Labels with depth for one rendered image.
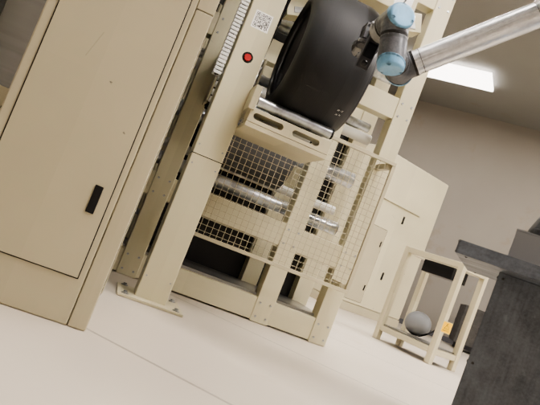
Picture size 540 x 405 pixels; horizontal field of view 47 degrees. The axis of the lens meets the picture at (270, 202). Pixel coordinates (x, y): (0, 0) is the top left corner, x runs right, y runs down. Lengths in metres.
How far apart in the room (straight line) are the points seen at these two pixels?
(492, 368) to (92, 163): 1.26
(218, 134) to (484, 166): 8.46
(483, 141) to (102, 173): 9.49
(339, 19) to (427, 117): 8.60
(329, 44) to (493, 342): 1.23
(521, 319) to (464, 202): 8.67
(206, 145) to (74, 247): 0.99
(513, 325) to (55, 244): 1.30
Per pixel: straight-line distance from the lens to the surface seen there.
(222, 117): 2.55
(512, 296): 1.99
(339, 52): 2.48
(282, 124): 2.50
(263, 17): 2.66
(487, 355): 1.99
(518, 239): 2.02
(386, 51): 2.09
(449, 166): 10.77
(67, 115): 1.69
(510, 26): 2.24
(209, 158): 2.53
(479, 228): 10.51
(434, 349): 4.93
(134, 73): 1.70
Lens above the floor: 0.38
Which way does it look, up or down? 4 degrees up
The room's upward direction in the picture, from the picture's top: 21 degrees clockwise
